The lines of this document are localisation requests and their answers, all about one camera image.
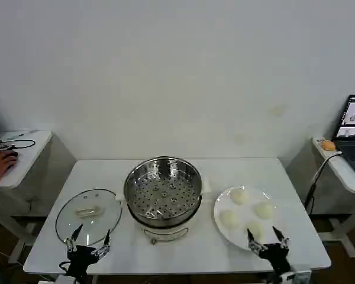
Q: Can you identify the white power strip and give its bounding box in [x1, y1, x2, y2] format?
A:
[311, 136, 338, 153]

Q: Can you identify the white steamed bun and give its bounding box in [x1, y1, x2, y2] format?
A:
[246, 220, 267, 242]
[219, 209, 240, 230]
[230, 189, 250, 205]
[254, 202, 275, 220]

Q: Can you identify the white desk with curved edge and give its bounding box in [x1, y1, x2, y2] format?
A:
[0, 130, 78, 264]

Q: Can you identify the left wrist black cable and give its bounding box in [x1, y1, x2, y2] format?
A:
[58, 260, 73, 275]

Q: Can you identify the green pen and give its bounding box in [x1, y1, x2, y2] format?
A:
[5, 129, 40, 141]

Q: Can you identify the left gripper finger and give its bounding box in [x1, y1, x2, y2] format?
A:
[92, 228, 112, 259]
[64, 224, 83, 253]

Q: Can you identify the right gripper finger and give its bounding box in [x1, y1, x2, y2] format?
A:
[272, 225, 292, 254]
[247, 228, 266, 256]

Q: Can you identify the person's hand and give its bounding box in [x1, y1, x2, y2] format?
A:
[0, 150, 19, 180]

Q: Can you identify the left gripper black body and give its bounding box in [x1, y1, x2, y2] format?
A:
[66, 244, 99, 278]

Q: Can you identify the grey hanging cable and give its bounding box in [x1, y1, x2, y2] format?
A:
[302, 151, 343, 208]

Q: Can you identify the white electric cooker base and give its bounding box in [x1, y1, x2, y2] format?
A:
[115, 174, 212, 246]

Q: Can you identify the round glass lid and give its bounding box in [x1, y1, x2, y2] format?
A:
[55, 188, 124, 247]

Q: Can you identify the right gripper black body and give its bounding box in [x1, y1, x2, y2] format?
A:
[260, 243, 292, 275]

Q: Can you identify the black cable with adapter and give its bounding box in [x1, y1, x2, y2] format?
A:
[0, 138, 36, 152]

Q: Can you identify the steel steamer pot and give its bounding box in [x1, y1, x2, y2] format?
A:
[123, 156, 202, 229]

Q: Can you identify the white round plate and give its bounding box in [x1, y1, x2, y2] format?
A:
[213, 185, 287, 251]

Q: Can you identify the grey open laptop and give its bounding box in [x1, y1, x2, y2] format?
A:
[331, 94, 355, 180]

